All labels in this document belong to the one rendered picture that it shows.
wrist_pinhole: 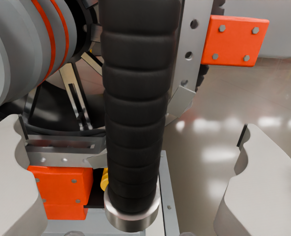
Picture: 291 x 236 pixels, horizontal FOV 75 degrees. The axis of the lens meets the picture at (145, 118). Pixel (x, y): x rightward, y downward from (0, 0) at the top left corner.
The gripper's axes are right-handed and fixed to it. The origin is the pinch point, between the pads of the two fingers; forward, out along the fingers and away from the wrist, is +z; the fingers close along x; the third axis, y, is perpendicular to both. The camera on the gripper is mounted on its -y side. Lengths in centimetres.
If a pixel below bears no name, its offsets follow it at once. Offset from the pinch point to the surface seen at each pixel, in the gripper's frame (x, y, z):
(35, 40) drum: -10.4, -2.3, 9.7
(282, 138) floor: 124, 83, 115
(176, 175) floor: 27, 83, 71
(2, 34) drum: -10.8, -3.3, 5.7
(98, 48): -18, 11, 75
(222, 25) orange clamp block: 11.9, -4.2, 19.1
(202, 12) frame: 8.7, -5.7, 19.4
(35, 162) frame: -21.0, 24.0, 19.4
